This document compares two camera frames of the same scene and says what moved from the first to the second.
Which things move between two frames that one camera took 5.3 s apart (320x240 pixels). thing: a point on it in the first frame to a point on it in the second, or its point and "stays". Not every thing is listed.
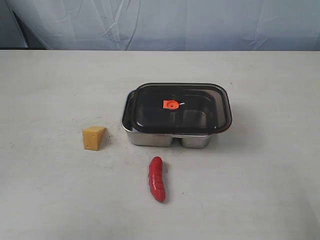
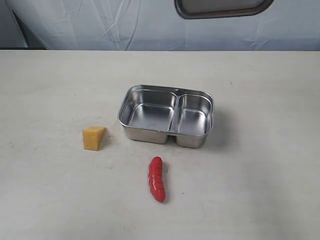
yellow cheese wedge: x=92 y=137 stays
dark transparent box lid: x=181 y=108 to x=192 y=9
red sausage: x=156 y=180 stays
